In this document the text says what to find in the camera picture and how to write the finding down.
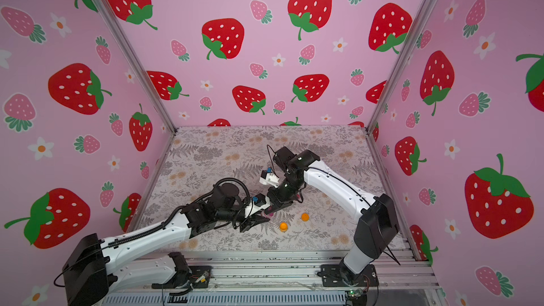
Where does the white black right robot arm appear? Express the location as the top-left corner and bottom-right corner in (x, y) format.
(259, 147), (400, 286)

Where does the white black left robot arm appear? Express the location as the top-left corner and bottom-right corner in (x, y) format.
(60, 178), (271, 305)

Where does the floral patterned table mat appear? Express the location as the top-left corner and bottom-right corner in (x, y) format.
(131, 125), (407, 252)

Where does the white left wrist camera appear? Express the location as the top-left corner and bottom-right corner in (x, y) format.
(250, 194), (269, 214)

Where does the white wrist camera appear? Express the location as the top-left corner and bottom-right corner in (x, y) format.
(250, 194), (269, 214)
(259, 168), (280, 188)

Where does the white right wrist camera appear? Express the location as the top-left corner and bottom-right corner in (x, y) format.
(259, 168), (280, 188)

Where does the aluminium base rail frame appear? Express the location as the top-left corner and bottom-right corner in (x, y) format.
(100, 249), (448, 305)

